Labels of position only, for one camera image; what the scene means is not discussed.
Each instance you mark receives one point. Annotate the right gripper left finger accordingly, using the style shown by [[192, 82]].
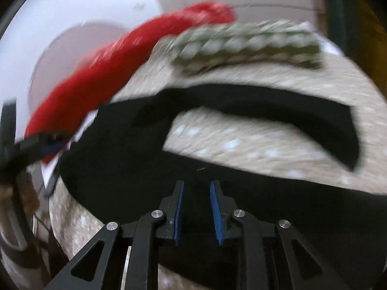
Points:
[[171, 206]]

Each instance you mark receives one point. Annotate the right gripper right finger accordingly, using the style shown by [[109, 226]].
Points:
[[226, 227]]

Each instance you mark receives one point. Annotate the black pants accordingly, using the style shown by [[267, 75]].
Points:
[[120, 168]]

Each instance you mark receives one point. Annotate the beige dotted bedspread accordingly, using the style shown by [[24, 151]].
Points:
[[275, 149]]

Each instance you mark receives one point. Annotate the red bolster pillow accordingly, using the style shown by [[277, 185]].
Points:
[[111, 67]]

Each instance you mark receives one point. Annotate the white bed headboard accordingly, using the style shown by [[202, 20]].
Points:
[[61, 56]]

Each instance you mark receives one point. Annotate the green dotted pillow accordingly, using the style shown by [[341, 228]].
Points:
[[199, 49]]

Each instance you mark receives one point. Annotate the teal wooden door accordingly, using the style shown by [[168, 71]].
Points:
[[342, 23]]

